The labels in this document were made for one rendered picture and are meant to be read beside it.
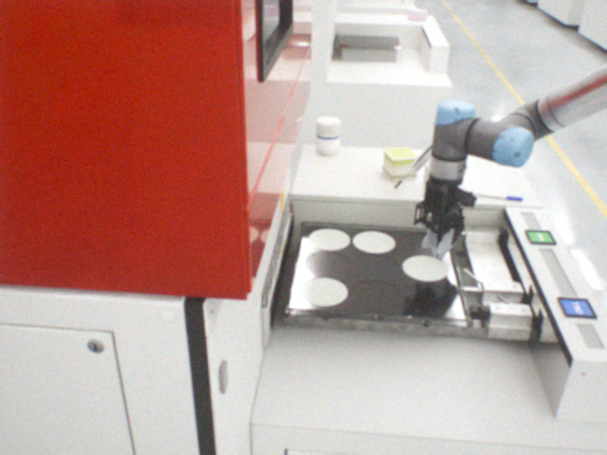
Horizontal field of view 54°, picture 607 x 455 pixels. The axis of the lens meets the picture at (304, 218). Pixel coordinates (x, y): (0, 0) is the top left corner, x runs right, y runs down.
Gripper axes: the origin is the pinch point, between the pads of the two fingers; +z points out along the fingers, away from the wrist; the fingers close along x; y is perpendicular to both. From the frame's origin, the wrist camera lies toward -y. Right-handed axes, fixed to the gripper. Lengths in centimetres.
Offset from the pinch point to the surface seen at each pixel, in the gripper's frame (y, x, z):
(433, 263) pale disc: 3.5, 0.7, 1.2
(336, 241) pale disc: 10.6, -21.8, 1.3
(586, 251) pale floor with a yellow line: -193, -13, 91
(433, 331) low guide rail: 16.1, 9.2, 8.1
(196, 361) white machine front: 75, 9, -22
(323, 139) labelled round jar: -16, -49, -10
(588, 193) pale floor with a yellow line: -266, -37, 91
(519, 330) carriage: 9.4, 23.9, 3.7
